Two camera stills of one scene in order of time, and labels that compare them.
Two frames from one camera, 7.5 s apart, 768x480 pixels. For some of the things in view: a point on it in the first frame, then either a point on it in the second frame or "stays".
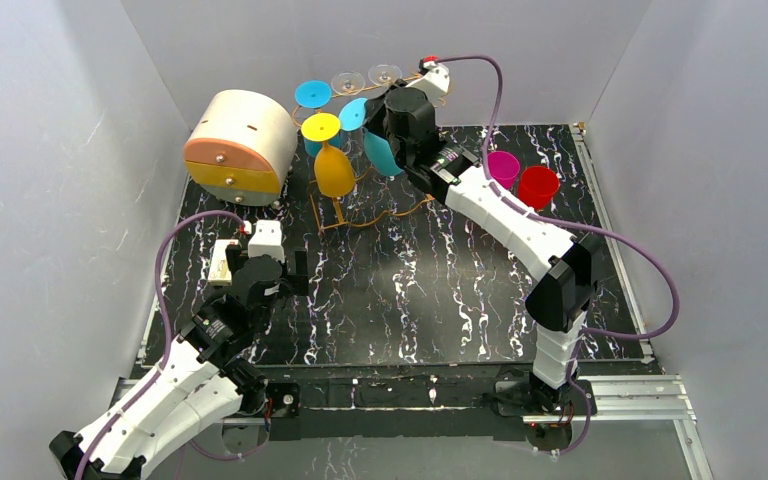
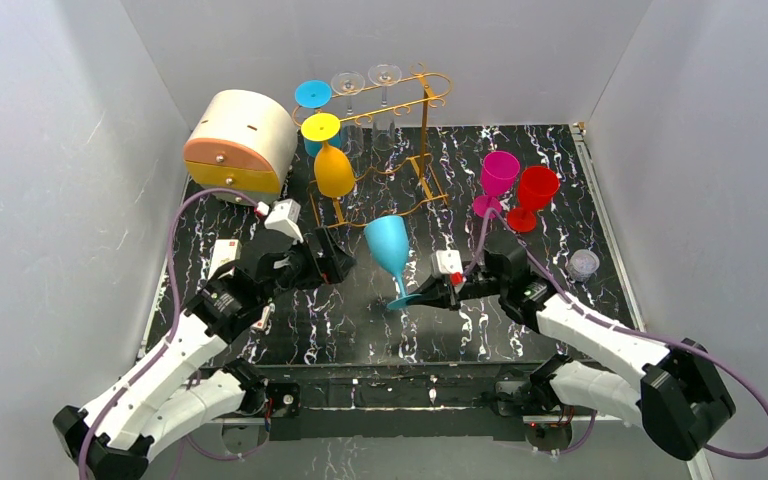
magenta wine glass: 504,168 stays
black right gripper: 384,124 to 446,290
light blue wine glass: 378,151 to 389,239
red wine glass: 537,185 stays
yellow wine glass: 334,174 stays
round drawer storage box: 242,148 stays
